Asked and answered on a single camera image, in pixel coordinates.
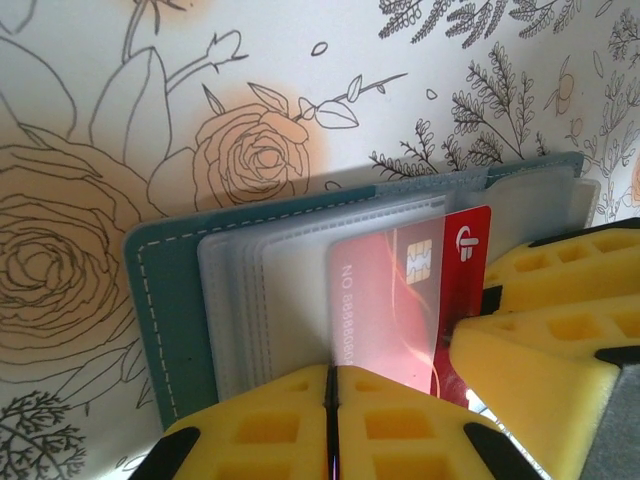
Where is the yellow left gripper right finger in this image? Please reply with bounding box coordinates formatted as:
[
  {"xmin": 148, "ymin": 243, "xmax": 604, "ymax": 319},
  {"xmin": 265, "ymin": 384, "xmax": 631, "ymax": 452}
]
[{"xmin": 334, "ymin": 366, "xmax": 546, "ymax": 480}]

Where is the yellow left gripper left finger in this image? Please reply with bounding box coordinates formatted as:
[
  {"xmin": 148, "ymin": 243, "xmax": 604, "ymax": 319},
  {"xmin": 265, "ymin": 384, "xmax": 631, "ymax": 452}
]
[{"xmin": 132, "ymin": 364, "xmax": 333, "ymax": 480}]

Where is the red chip card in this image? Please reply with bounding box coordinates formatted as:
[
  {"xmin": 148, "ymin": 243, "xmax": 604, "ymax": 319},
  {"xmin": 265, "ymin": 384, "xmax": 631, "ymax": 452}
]
[{"xmin": 327, "ymin": 204, "xmax": 494, "ymax": 419}]

